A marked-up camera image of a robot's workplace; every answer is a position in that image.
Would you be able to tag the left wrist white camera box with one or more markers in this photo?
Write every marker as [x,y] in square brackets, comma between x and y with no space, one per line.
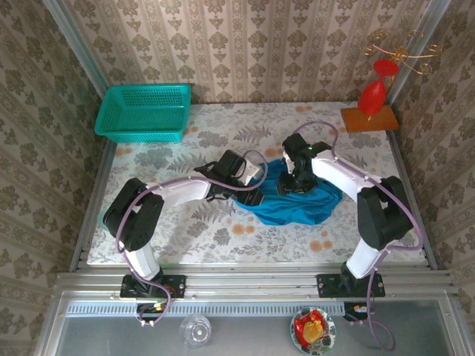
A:
[250,171]

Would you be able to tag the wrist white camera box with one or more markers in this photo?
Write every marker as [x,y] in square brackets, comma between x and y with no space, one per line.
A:
[250,171]
[287,161]

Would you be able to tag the patterned plate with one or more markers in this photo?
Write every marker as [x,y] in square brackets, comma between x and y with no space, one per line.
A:
[330,333]

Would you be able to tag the teal plastic basket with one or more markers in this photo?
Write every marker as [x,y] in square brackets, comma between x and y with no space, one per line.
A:
[144,111]

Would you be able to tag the translucent green cup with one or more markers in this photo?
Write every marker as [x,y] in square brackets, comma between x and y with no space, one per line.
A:
[101,219]

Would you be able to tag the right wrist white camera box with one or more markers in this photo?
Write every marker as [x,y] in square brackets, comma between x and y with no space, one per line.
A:
[287,161]

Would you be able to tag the clear glass bowl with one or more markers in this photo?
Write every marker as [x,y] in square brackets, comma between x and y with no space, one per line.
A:
[194,333]

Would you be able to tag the aluminium frame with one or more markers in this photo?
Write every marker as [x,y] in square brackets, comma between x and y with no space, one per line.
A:
[252,285]

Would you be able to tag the red snack wrapper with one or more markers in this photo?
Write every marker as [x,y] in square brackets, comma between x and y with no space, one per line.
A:
[300,326]

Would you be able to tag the black controller board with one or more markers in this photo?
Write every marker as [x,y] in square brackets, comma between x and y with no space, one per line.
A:
[350,309]
[148,308]

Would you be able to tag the floral tablecloth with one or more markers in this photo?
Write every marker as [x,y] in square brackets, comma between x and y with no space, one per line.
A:
[222,241]

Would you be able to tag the orange wooden board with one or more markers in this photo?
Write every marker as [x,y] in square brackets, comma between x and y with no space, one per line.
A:
[371,125]

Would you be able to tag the blue t-shirt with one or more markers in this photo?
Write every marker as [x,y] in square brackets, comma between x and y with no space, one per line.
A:
[297,211]

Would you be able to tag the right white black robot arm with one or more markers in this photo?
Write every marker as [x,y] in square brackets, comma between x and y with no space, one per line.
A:
[386,215]

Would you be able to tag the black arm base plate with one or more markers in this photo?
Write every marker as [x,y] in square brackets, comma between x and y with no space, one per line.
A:
[174,287]
[326,285]

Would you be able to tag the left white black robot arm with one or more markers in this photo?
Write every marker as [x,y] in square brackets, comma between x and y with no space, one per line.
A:
[137,219]

